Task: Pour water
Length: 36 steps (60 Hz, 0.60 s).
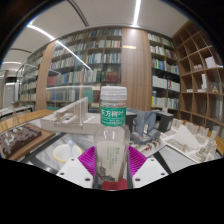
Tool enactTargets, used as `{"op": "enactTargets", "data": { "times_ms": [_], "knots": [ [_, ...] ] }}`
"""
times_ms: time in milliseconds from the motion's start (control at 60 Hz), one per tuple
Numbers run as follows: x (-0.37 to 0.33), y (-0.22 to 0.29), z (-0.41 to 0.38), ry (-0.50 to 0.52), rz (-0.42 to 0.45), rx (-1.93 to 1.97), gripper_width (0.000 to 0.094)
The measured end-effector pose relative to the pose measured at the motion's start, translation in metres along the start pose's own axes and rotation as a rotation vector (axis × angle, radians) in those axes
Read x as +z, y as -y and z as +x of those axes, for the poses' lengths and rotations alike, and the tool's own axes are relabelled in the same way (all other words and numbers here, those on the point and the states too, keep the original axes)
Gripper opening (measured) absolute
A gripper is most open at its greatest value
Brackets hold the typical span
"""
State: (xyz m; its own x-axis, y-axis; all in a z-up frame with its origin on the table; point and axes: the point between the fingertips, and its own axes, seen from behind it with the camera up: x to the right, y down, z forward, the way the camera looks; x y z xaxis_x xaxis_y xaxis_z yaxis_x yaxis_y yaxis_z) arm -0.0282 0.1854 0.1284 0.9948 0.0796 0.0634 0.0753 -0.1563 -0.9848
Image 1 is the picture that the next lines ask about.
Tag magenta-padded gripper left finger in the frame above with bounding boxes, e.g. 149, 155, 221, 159
55, 146, 99, 190

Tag tall bookshelf wall with books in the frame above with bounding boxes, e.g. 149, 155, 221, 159
19, 27, 183, 113

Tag long white architectural model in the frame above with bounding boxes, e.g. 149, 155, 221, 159
39, 97, 102, 135

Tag dark grey architectural model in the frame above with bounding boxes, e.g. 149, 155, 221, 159
125, 107, 175, 145

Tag clear plastic drink bottle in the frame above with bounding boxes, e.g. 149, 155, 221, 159
93, 85, 132, 187

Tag flat round red coaster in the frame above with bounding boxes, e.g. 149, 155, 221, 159
99, 177, 130, 192

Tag wooden cubby shelf unit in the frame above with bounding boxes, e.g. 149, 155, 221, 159
172, 19, 224, 135

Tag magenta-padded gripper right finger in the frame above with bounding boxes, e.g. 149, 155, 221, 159
126, 145, 169, 190

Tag white mug with yellow rim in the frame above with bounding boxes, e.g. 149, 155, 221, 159
52, 142, 84, 164

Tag linear ceiling lights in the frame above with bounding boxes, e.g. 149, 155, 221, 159
2, 0, 143, 88

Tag brown architectural model on board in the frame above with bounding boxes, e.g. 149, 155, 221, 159
0, 123, 56, 162

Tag white spoon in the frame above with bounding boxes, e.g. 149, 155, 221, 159
67, 139, 75, 158

